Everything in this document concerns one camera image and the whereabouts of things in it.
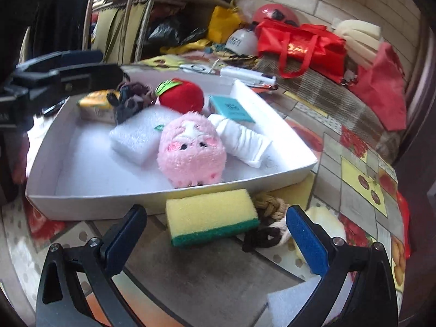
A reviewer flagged teal box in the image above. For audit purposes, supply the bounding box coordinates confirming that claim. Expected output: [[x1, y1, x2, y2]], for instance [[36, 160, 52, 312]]
[[208, 95, 256, 123]]

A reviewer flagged yellow packet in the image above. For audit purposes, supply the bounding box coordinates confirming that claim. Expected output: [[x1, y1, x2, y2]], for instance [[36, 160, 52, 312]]
[[77, 89, 121, 125]]

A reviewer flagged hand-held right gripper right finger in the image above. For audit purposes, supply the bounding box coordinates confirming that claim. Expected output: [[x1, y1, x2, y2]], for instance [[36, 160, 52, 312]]
[[286, 205, 399, 327]]

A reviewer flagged black hair tie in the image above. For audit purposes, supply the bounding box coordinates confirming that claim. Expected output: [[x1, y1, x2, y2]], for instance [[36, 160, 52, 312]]
[[242, 226, 281, 253]]

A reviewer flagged white foam block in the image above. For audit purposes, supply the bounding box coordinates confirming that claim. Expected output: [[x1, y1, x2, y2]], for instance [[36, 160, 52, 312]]
[[267, 276, 329, 327]]

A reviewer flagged white round device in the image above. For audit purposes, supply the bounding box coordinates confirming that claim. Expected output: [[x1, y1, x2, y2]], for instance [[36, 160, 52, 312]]
[[179, 63, 213, 75]]

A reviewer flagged brown door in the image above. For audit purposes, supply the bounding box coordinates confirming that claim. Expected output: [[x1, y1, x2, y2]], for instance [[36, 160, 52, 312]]
[[395, 0, 436, 327]]

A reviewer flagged yellow green sponge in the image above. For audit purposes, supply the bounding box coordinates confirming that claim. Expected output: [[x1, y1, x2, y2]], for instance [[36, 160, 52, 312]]
[[166, 189, 260, 247]]

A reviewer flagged plaid blanket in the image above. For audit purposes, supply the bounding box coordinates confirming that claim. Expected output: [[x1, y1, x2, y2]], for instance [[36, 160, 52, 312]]
[[255, 56, 402, 164]]

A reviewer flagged chrome metal rack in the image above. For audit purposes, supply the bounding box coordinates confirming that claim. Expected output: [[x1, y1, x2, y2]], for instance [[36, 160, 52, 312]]
[[83, 0, 144, 62]]

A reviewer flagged red tote bag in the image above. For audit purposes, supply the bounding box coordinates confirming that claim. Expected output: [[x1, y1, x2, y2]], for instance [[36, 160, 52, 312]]
[[255, 19, 347, 84]]

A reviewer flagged dark purple plush toy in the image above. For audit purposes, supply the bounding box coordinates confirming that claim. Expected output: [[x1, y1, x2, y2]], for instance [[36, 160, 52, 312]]
[[107, 82, 157, 125]]

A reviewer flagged black plastic bag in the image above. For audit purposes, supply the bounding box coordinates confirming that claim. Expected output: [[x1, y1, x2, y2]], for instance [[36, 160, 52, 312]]
[[146, 17, 208, 46]]

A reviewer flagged pale yellow round sponge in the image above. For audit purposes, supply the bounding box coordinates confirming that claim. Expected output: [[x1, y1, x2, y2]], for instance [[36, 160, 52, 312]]
[[289, 208, 346, 263]]

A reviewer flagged red strawberry plush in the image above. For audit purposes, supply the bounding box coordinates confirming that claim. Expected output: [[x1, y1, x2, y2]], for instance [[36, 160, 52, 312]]
[[155, 78, 205, 114]]

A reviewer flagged white cloth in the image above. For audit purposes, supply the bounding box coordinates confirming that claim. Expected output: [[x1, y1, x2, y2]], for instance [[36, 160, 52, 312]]
[[208, 113, 273, 168]]

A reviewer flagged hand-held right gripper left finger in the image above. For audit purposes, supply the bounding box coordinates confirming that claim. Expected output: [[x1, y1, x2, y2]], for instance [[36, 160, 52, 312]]
[[36, 204, 148, 327]]

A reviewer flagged white foam sponge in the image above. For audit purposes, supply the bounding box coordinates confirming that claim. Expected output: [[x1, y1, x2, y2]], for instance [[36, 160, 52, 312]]
[[109, 105, 179, 167]]

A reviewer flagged white helmet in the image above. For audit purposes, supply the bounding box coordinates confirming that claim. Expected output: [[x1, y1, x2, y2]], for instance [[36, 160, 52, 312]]
[[223, 28, 259, 57]]

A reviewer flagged pink plush toy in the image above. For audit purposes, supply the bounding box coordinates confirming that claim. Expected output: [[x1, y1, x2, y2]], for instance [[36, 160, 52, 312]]
[[157, 112, 228, 189]]

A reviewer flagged red plastic bag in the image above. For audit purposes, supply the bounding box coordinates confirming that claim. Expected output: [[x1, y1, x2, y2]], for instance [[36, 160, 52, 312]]
[[397, 191, 413, 263]]

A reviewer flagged yellow bag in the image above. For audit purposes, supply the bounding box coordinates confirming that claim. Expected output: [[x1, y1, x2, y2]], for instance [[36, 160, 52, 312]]
[[208, 5, 244, 45]]

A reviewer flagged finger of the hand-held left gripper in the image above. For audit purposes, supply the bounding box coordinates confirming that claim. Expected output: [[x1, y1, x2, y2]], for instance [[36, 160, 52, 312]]
[[14, 50, 104, 75], [56, 63, 125, 98]]

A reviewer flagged cream foam roll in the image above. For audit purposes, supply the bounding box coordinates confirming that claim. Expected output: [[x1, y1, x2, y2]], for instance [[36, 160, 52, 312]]
[[332, 19, 382, 69]]

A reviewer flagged crumpled red bag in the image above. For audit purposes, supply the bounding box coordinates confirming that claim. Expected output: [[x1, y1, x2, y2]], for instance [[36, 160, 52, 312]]
[[347, 43, 407, 131]]

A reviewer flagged white cardboard box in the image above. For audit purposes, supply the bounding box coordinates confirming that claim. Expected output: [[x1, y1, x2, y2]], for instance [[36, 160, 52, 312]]
[[25, 64, 319, 221]]

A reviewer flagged dark hanging clothing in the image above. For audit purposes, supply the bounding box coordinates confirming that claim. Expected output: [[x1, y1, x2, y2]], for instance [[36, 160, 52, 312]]
[[0, 0, 92, 69]]

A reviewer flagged yellow plastic cloth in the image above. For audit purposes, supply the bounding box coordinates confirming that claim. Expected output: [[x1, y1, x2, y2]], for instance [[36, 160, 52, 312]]
[[160, 39, 212, 55]]

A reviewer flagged yellow curtain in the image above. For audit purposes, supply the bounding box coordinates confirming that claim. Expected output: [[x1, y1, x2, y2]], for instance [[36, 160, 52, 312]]
[[92, 3, 154, 63]]

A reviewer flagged red helmet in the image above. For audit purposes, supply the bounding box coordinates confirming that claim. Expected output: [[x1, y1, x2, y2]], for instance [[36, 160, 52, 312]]
[[252, 3, 300, 28]]

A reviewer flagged braided rope toy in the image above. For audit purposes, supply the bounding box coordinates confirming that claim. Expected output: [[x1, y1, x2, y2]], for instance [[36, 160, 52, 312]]
[[254, 192, 290, 246]]

